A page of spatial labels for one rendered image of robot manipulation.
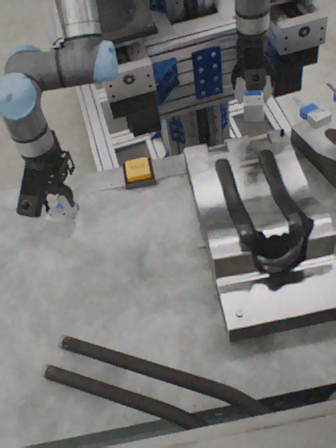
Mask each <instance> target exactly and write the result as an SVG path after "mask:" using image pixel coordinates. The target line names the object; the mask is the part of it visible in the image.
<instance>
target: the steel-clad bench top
mask: <svg viewBox="0 0 336 448"><path fill-rule="evenodd" d="M286 134H287V136H288V140H289V142H291V132H286ZM291 144H292V147H293V149H294V151H295V155H296V157H297V159H298V163H299V165H300V168H301V170H302V173H303V175H304V178H305V180H306V184H307V186H308V188H309V190H311V192H312V193H313V195H314V196H315V197H316V198H317V199H318V201H319V202H320V204H321V205H322V206H323V207H324V209H325V210H326V212H327V213H328V215H329V217H330V219H331V222H332V225H334V228H335V231H336V188H335V187H333V186H332V185H331V184H330V183H329V182H328V180H327V179H326V178H325V177H324V176H323V174H322V173H321V172H320V171H319V170H318V169H317V168H316V167H315V166H314V165H313V164H312V163H310V162H309V161H308V159H307V158H306V157H305V156H304V155H303V154H302V153H301V152H300V151H299V149H298V148H297V147H296V146H295V145H294V144H293V143H292V142H291ZM174 160H175V161H174ZM152 164H153V169H154V174H155V179H156V185H151V186H145V187H141V188H136V189H131V190H126V188H125V184H124V176H123V170H122V167H118V168H113V169H109V170H103V171H98V172H93V173H88V174H82V175H78V176H73V177H68V178H67V179H66V181H63V184H64V185H68V186H69V187H70V188H71V189H73V188H74V187H75V186H76V184H80V186H81V187H80V189H79V196H78V200H77V202H78V205H79V210H78V212H77V215H76V218H75V219H74V220H75V222H76V227H75V229H74V231H73V233H72V236H71V237H70V236H63V235H57V234H51V232H50V230H49V228H48V226H47V223H46V220H45V218H46V216H47V214H46V213H45V212H44V211H41V215H40V217H38V218H33V217H27V216H22V215H18V214H17V213H16V207H17V201H18V195H20V190H21V188H17V189H12V190H7V191H3V192H0V448H24V447H29V446H34V445H39V444H43V443H48V442H54V441H59V440H64V439H69V438H75V437H79V436H84V435H89V433H92V434H94V432H100V431H105V430H110V429H114V428H119V427H125V426H130V425H135V424H140V423H146V422H150V421H155V420H160V419H162V418H159V417H156V416H154V415H151V414H148V413H145V412H141V411H138V410H135V409H132V408H129V407H126V406H123V405H119V404H117V402H114V401H111V400H108V399H105V398H102V397H98V396H95V395H92V394H89V393H86V392H84V391H81V390H77V389H74V388H71V387H68V386H65V385H62V384H59V383H55V381H52V380H50V379H47V378H44V377H42V375H41V370H42V368H43V366H44V365H46V364H49V365H52V366H55V367H59V368H62V369H65V370H68V371H71V372H74V373H77V374H82V375H85V376H88V377H91V379H94V380H97V381H100V382H104V383H107V384H110V385H113V386H116V387H119V388H122V389H126V390H129V391H132V392H135V393H138V394H142V395H146V396H149V397H152V398H155V399H158V400H161V402H164V403H167V404H170V405H173V406H175V407H177V408H180V409H182V410H184V411H186V412H189V413H196V412H201V411H206V410H212V409H217V408H221V407H226V406H232V405H229V404H226V403H224V401H222V400H219V399H216V398H214V397H211V396H207V395H204V394H201V393H197V392H194V391H191V390H188V389H184V388H181V387H178V386H175V385H172V384H169V383H165V382H162V381H159V380H156V379H152V378H149V377H146V376H142V374H139V373H136V372H133V371H130V370H127V369H123V368H120V367H117V366H114V365H111V364H108V363H104V362H100V361H97V360H94V359H91V358H88V357H85V356H82V355H81V354H78V353H75V352H72V351H69V350H66V349H63V348H60V347H58V340H59V338H61V337H62V336H63V335H66V336H69V337H73V338H76V339H79V340H83V341H87V342H90V343H93V344H96V345H100V346H103V347H107V348H110V349H114V350H117V351H120V353H123V354H128V355H131V356H134V357H137V358H141V359H144V360H148V361H152V362H155V363H158V364H161V365H165V366H169V367H172V368H175V369H179V370H182V371H185V372H189V373H193V374H196V376H199V377H202V378H206V379H210V380H213V381H216V382H219V383H222V384H225V385H228V386H231V387H233V388H236V389H238V390H240V391H242V392H244V393H245V394H247V395H249V396H251V397H253V398H255V399H256V400H257V399H262V398H267V397H272V396H278V395H283V394H288V393H292V392H298V391H303V390H308V389H313V388H318V387H323V386H327V385H328V384H333V383H336V321H331V322H326V323H321V324H316V325H310V326H306V327H301V328H296V329H290V330H285V331H280V333H276V334H271V335H265V336H260V337H255V338H250V339H245V340H240V341H235V342H230V340H229V336H227V334H228V332H226V327H225V323H224V319H223V315H222V311H221V306H220V302H219V298H218V294H217V290H216V286H215V281H214V277H213V273H212V269H211V265H210V260H209V257H208V253H207V249H198V246H197V245H199V243H202V242H204V240H203V236H202V232H201V228H200V223H199V219H198V215H197V211H196V207H195V202H194V198H193V194H192V190H191V186H190V181H189V177H188V173H187V167H185V159H184V154H179V155H174V157H173V156H169V157H163V158H159V159H154V160H152ZM175 165H176V166H175ZM176 170H177V171H176ZM177 174H178V175H177Z"/></svg>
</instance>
